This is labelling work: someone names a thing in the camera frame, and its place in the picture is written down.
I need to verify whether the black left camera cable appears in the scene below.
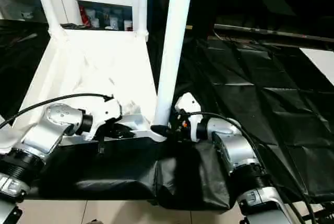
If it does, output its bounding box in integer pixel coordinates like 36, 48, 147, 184
0, 93, 115, 128

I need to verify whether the red box in cabinet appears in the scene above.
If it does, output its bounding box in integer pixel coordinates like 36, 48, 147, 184
79, 6, 89, 26

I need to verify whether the black plastic mat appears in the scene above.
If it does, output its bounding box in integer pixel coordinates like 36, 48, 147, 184
0, 19, 334, 211

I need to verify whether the black right camera cable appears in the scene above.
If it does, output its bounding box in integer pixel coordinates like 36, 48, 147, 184
182, 111, 324, 224

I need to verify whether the black camera cable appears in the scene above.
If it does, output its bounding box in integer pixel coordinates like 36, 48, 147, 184
0, 93, 115, 128
182, 111, 324, 224

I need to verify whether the white flat board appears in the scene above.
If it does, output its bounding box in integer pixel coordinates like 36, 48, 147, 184
299, 47, 334, 85

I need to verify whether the white plastic table top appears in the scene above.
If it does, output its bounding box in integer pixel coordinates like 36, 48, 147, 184
0, 28, 168, 155

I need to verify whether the dark metal rail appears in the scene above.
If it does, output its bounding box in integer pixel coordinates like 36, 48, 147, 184
213, 23, 334, 42

